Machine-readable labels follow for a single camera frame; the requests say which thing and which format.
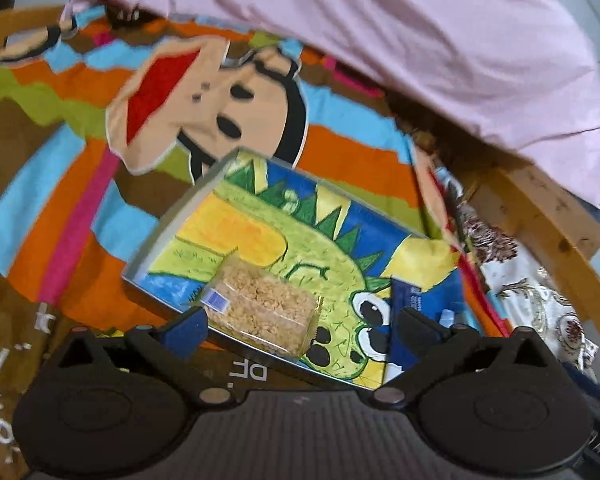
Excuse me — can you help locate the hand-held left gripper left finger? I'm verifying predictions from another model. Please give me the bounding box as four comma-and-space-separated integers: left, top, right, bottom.
55, 307, 235, 408

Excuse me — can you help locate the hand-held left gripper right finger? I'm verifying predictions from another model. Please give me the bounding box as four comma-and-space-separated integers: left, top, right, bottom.
372, 307, 551, 407

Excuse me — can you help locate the dark blue snack packet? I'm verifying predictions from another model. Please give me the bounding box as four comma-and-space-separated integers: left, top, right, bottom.
384, 277, 463, 368

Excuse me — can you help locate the clear rice crisp packet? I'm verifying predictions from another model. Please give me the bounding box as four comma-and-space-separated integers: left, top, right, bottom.
200, 255, 326, 359

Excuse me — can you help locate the dinosaur drawing box tray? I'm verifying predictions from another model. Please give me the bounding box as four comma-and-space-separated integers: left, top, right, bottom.
121, 147, 473, 392

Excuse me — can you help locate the floral bed sheet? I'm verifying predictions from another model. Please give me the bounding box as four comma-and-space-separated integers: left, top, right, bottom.
432, 167, 600, 386

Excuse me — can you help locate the printed cartoon monkey blanket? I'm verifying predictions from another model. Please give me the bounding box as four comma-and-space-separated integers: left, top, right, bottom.
0, 5, 511, 480

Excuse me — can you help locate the pink bed sheet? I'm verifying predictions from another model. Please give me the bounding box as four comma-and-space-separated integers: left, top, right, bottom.
65, 0, 600, 211

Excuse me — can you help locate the wooden bed rail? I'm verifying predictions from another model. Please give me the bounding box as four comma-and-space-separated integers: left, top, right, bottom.
0, 5, 78, 66
450, 157, 600, 343

